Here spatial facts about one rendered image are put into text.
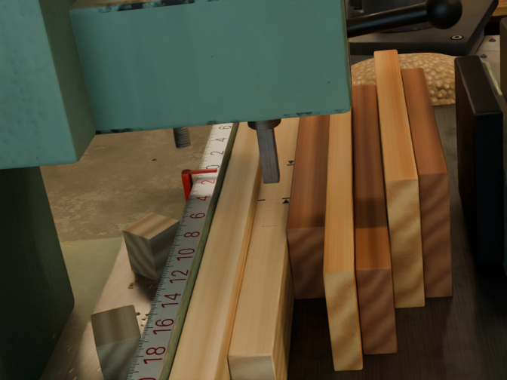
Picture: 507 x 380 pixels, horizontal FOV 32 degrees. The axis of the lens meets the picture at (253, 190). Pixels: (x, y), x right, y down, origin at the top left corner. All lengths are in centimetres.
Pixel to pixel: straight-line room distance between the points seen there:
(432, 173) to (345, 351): 10
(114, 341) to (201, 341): 22
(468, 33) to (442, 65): 43
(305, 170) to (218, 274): 12
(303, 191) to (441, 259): 9
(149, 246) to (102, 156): 239
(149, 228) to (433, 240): 31
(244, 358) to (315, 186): 15
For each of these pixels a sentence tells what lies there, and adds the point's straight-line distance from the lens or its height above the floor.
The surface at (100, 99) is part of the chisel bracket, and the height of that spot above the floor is 102.
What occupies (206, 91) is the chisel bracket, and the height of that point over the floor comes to 102.
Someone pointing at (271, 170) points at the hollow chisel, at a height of 96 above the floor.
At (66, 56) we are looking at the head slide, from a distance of 45.
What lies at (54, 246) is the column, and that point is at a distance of 67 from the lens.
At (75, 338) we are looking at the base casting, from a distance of 68.
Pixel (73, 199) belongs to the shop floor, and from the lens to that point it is 282.
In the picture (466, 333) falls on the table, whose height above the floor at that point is 90.
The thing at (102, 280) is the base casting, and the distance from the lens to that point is 74.
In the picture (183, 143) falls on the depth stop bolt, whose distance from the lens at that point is 56.
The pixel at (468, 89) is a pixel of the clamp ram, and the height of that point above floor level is 99.
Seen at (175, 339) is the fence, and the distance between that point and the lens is 38.
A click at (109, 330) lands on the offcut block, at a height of 83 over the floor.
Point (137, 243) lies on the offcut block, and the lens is 72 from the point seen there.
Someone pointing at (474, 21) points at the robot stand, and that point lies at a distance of 122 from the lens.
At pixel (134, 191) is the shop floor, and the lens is 278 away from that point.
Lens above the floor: 117
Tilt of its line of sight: 26 degrees down
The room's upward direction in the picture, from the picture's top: 8 degrees counter-clockwise
